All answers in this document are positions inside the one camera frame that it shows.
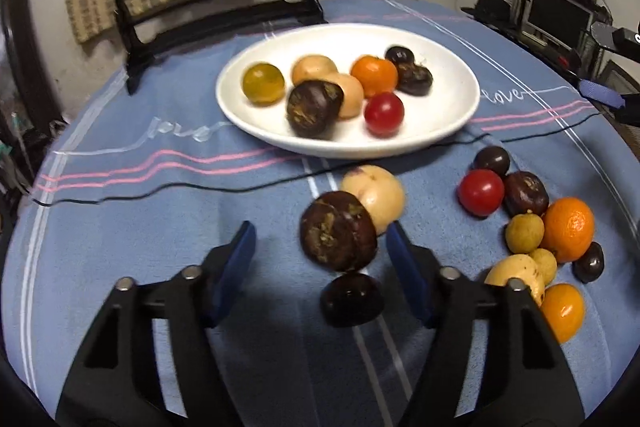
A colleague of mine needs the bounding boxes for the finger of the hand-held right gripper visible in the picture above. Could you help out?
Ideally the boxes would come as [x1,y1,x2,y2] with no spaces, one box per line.
[590,21,640,56]
[577,79,640,126]

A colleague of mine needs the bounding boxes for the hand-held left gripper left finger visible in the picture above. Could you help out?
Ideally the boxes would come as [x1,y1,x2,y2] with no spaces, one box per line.
[55,221,257,427]

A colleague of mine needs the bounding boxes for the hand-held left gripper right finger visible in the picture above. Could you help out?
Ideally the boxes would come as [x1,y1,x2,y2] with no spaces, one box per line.
[385,221,586,427]

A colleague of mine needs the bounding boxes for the dark purple plum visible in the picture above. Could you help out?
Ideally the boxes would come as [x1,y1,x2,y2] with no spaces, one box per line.
[572,242,605,284]
[384,46,416,66]
[473,146,511,176]
[320,273,385,328]

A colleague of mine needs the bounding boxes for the cream peach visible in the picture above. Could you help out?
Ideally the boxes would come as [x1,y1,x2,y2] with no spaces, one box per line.
[341,165,406,235]
[325,73,365,120]

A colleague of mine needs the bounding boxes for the cream speckled pear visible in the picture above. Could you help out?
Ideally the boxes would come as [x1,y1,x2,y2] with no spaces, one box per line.
[291,55,339,86]
[484,254,546,306]

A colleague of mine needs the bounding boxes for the red tomato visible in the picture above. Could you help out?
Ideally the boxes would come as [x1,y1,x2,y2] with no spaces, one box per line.
[458,169,506,217]
[363,92,405,136]

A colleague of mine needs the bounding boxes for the yellow-green longan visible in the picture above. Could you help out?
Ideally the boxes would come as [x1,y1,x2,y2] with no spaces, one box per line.
[505,213,545,255]
[528,248,558,286]

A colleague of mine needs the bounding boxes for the orange mandarin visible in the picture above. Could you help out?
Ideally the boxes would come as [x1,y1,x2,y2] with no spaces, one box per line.
[541,197,596,264]
[350,56,399,98]

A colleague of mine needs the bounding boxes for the white oval plate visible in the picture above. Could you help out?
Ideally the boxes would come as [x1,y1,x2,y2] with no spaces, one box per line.
[216,23,481,159]

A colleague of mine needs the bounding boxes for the yellow-orange citrus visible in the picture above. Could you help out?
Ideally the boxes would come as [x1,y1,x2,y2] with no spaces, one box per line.
[540,283,586,344]

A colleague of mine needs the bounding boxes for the green-yellow tomato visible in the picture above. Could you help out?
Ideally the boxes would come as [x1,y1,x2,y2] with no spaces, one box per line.
[242,62,286,104]

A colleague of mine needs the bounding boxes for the computer monitor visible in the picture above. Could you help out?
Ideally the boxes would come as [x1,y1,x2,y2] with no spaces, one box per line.
[521,0,596,50]

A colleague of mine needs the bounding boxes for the dark computer desk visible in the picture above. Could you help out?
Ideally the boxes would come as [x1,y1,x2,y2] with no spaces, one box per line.
[460,0,616,72]

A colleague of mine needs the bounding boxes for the blue striped tablecloth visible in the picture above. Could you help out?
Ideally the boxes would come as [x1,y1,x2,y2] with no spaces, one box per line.
[2,0,640,427]

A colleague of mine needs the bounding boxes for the black hat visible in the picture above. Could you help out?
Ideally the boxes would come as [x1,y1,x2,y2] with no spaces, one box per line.
[460,0,516,25]

